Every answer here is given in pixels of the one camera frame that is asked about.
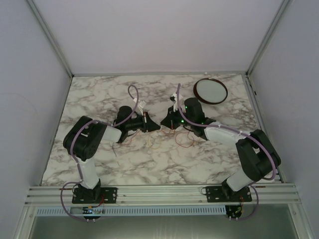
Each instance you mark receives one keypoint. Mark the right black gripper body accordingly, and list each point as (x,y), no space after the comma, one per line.
(190,118)

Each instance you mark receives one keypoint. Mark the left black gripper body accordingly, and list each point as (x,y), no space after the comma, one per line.
(135,123)

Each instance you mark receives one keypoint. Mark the white zip tie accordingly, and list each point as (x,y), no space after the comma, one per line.
(165,131)

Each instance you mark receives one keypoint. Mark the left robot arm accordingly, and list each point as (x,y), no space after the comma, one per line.
(83,140)

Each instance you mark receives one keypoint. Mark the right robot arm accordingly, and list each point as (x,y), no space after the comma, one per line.
(257,155)

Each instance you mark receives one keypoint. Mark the round brown-rimmed dish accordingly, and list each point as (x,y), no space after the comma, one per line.
(210,91)

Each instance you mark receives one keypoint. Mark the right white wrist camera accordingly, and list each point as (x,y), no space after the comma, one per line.
(173,98)

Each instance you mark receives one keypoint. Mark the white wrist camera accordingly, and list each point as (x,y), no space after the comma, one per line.
(173,98)
(140,107)

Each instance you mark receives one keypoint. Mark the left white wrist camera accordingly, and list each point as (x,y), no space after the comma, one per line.
(140,107)

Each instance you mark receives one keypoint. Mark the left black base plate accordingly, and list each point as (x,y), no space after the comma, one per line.
(95,196)

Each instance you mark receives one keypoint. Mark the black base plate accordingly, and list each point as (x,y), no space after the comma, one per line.
(95,196)
(216,194)

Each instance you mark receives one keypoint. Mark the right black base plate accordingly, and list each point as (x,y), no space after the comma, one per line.
(216,194)

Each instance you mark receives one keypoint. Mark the grey slotted cable duct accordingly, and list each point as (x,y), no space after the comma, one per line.
(108,211)

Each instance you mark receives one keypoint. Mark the aluminium front rail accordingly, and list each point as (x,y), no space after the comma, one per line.
(138,195)

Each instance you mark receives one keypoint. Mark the right aluminium corner post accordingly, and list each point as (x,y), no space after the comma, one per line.
(284,5)

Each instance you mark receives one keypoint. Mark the aluminium corner post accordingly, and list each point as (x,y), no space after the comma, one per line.
(284,5)
(50,37)

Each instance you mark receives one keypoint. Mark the left aluminium corner post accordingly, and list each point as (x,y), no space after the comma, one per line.
(50,37)

